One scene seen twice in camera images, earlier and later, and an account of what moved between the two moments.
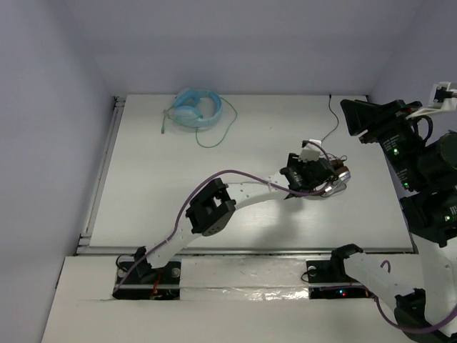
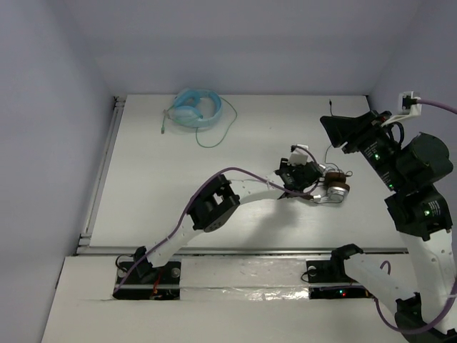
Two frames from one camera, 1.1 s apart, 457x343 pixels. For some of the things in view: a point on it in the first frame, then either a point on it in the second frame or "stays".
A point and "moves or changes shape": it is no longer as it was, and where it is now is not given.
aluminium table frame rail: [84, 247] stays
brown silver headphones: [343, 175] moves or changes shape
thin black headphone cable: [330, 95] moves or changes shape
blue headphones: [186, 109] stays
